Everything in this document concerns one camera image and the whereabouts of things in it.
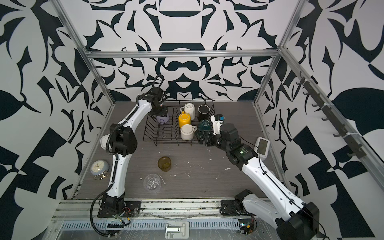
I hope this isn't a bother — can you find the round grey alarm clock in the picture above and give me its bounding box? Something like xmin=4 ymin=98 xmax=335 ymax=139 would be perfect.
xmin=90 ymin=160 xmax=110 ymax=180

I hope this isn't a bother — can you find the lilac plastic cup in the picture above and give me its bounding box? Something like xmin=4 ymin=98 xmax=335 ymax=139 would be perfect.
xmin=156 ymin=115 xmax=169 ymax=124

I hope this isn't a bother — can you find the white digital thermometer display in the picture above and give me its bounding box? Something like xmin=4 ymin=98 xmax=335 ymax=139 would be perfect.
xmin=255 ymin=137 xmax=271 ymax=161

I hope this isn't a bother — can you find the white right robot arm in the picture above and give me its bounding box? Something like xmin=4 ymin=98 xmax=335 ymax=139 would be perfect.
xmin=196 ymin=121 xmax=320 ymax=240

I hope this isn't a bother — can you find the clear glass cup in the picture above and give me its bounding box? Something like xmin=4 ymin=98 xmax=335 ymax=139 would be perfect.
xmin=143 ymin=174 xmax=162 ymax=193

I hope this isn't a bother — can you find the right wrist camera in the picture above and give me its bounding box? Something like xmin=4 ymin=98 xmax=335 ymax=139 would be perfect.
xmin=211 ymin=114 xmax=225 ymax=135

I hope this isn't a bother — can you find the yellow mug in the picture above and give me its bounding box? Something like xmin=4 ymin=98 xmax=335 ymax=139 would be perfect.
xmin=178 ymin=112 xmax=192 ymax=129

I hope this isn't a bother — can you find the white mug red inside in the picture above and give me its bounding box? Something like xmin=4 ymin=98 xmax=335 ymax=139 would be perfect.
xmin=180 ymin=124 xmax=198 ymax=141

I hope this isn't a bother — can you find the silver latch bracket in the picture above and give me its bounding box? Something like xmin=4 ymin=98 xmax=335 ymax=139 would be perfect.
xmin=165 ymin=221 xmax=190 ymax=240

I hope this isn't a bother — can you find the white faceted mug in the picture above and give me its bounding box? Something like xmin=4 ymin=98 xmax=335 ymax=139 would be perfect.
xmin=180 ymin=103 xmax=196 ymax=121

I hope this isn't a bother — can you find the olive green glass cup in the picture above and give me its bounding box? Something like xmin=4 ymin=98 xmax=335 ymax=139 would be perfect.
xmin=158 ymin=157 xmax=172 ymax=172

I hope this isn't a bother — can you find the cream mug dark green outside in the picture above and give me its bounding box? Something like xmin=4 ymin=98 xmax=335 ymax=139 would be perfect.
xmin=199 ymin=120 xmax=212 ymax=133

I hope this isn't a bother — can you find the black wire dish rack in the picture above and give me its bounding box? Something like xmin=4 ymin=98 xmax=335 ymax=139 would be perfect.
xmin=143 ymin=100 xmax=215 ymax=146

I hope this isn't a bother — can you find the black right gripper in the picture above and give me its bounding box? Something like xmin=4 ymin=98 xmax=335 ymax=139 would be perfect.
xmin=196 ymin=130 xmax=233 ymax=154

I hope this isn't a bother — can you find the grey wall hook rail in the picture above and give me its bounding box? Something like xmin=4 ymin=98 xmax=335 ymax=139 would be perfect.
xmin=297 ymin=71 xmax=369 ymax=159

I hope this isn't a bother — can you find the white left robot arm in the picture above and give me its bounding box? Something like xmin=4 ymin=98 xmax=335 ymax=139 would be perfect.
xmin=96 ymin=87 xmax=165 ymax=218

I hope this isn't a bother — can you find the white cable duct strip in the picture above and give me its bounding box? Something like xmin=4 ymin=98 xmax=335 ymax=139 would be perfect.
xmin=61 ymin=219 xmax=240 ymax=231

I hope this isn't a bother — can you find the white square alarm clock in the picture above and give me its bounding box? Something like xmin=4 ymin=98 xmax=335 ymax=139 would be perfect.
xmin=100 ymin=135 xmax=109 ymax=150

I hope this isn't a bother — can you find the black mug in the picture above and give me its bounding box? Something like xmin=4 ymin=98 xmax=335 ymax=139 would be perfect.
xmin=198 ymin=105 xmax=211 ymax=122

